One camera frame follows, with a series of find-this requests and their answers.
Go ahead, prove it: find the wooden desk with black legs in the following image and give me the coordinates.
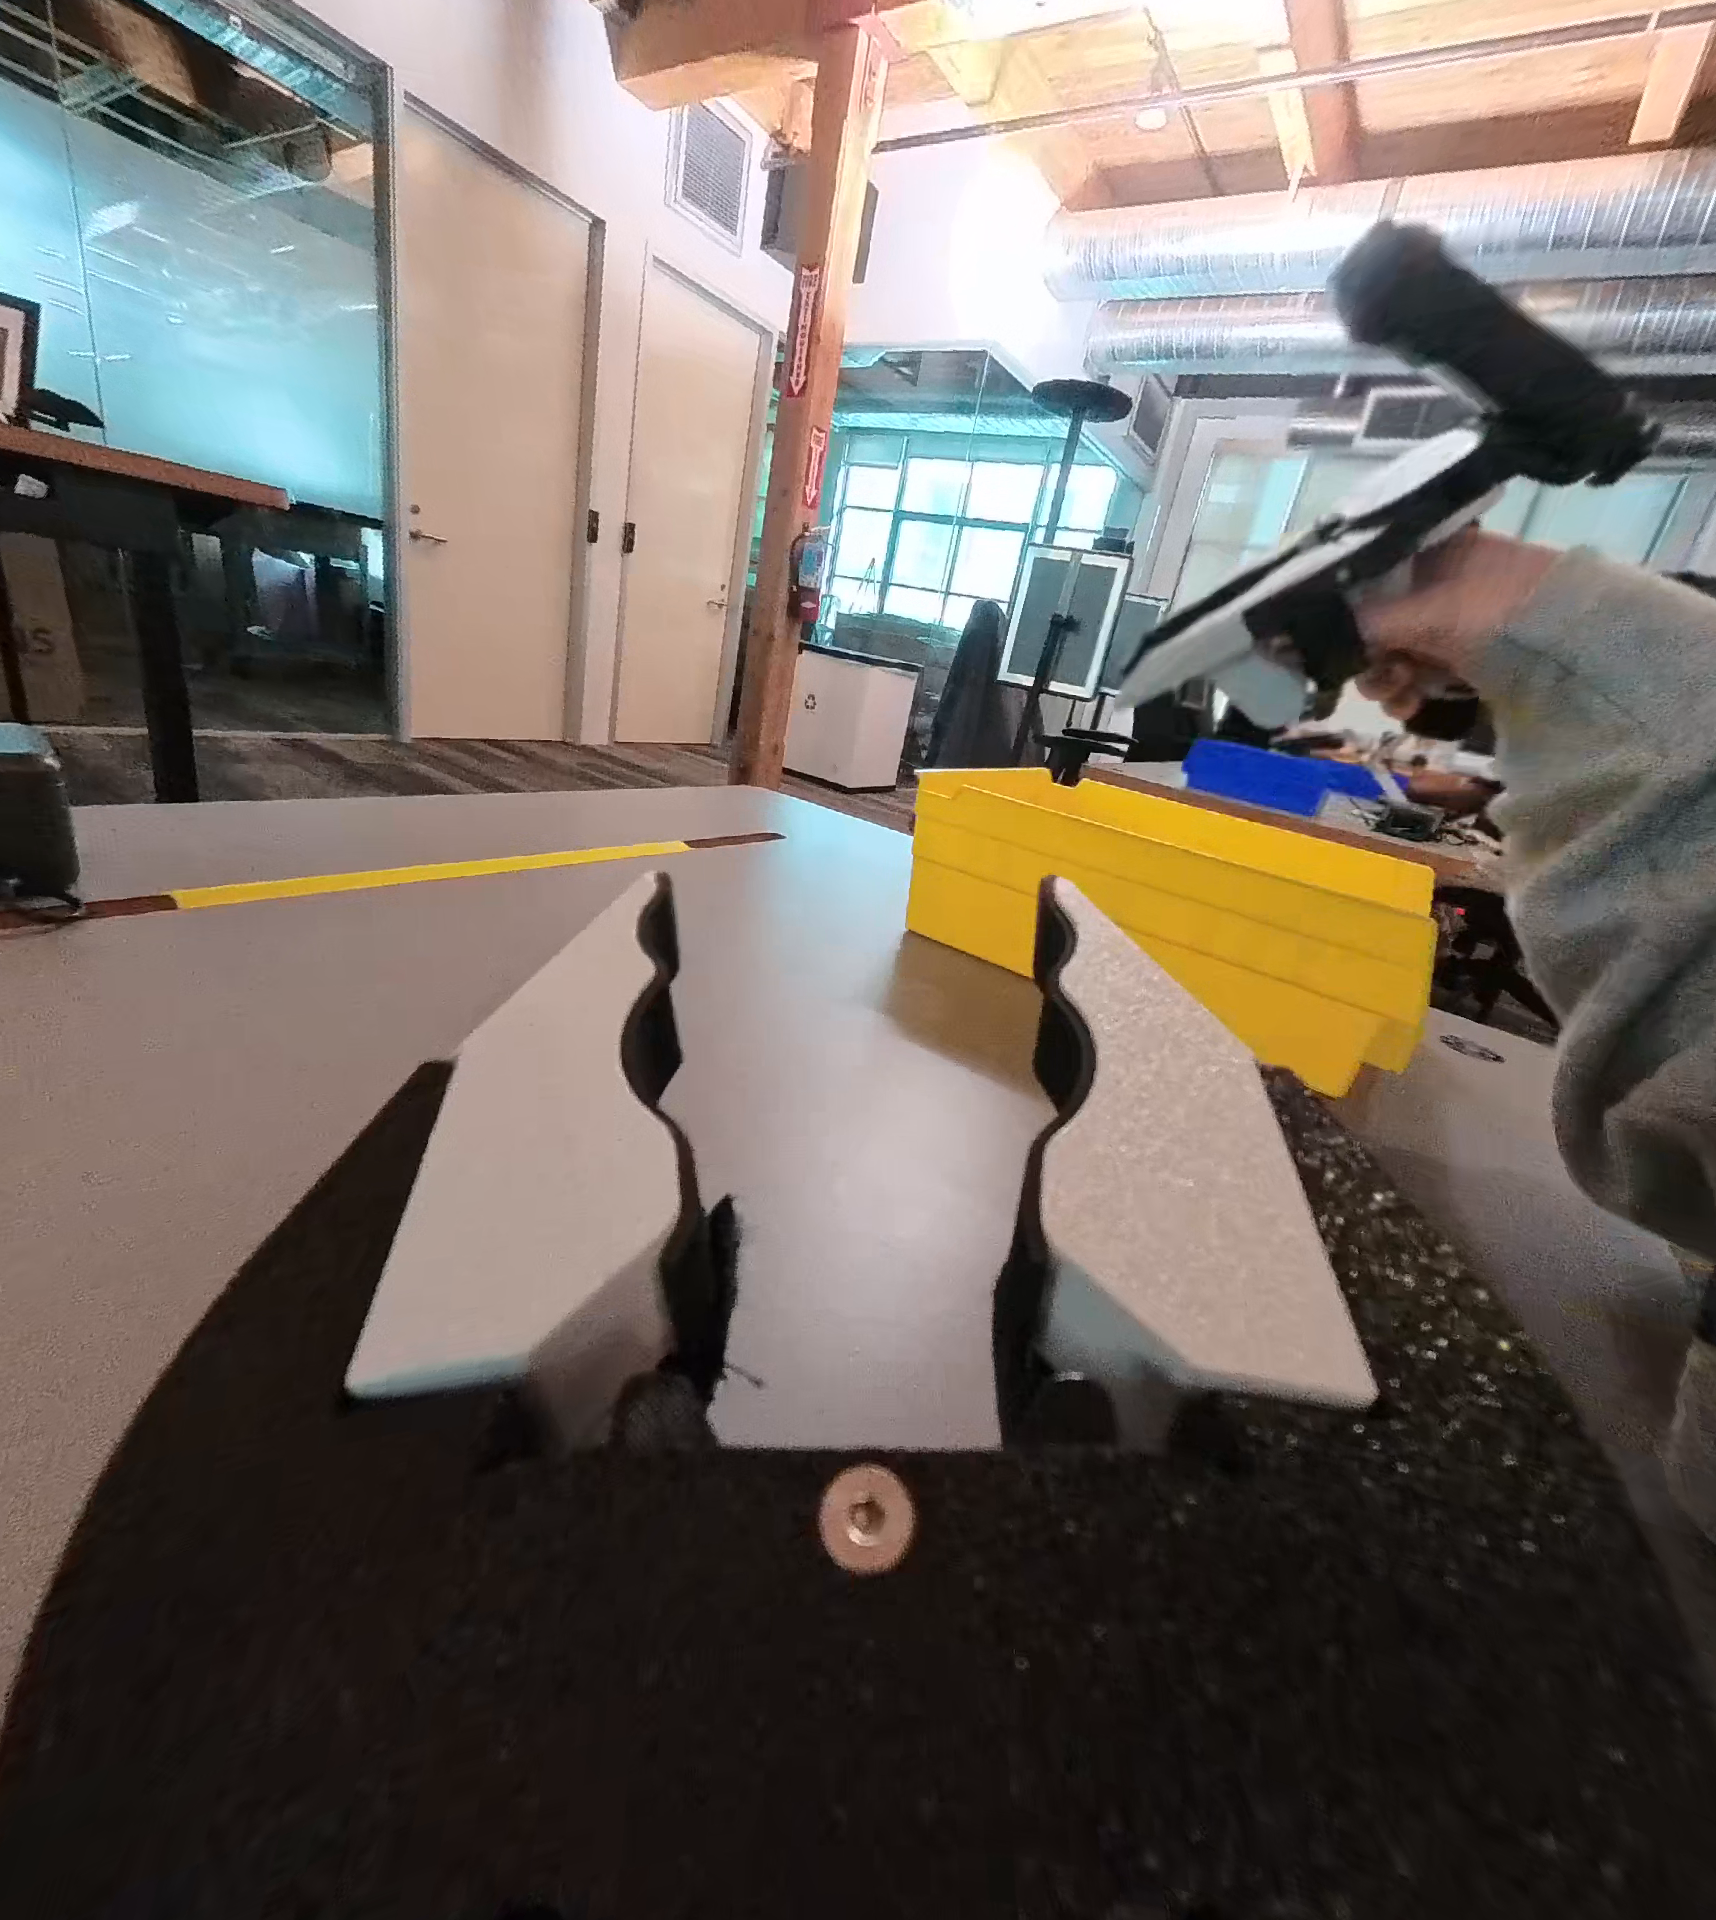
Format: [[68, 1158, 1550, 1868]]
[[0, 399, 297, 807]]

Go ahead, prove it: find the white door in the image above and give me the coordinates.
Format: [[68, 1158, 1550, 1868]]
[[396, 97, 606, 747], [608, 253, 780, 750]]

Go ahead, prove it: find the blue plastic bin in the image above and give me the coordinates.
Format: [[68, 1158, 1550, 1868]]
[[1182, 736, 1389, 822]]

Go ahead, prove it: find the wooden pillar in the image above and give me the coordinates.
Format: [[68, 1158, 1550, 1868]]
[[726, 21, 882, 792]]

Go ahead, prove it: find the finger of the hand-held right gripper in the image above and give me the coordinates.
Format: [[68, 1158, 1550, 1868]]
[[1162, 427, 1516, 629], [1110, 613, 1315, 728]]

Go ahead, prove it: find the wall air vent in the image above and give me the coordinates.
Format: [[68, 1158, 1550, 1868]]
[[667, 98, 759, 253]]

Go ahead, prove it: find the person's right forearm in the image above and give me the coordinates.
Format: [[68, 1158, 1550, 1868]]
[[1459, 547, 1716, 1257]]

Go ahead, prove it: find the grey board on stand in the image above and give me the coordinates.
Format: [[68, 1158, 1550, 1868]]
[[999, 540, 1170, 703]]

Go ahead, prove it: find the yellow plastic bin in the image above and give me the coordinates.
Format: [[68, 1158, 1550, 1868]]
[[905, 766, 1441, 1100]]

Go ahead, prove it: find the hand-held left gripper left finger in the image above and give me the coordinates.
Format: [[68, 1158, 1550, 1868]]
[[342, 871, 744, 1408]]

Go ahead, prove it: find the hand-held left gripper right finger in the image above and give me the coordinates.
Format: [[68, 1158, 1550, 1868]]
[[990, 877, 1384, 1416]]

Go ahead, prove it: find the black floor lamp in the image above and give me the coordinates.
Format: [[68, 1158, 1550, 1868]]
[[1028, 377, 1135, 550]]

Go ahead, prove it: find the black office chair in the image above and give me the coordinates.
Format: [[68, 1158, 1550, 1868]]
[[924, 597, 1051, 775]]

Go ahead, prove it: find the yellow tape strip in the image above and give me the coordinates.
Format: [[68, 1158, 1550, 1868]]
[[165, 838, 698, 914]]

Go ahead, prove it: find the white waste bin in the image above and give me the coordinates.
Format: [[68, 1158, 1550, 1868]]
[[780, 643, 927, 794]]

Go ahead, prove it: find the person's right hand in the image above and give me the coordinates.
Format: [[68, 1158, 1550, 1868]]
[[1350, 528, 1568, 740]]

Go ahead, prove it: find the silver ventilation duct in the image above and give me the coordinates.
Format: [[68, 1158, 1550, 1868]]
[[1042, 147, 1716, 381]]

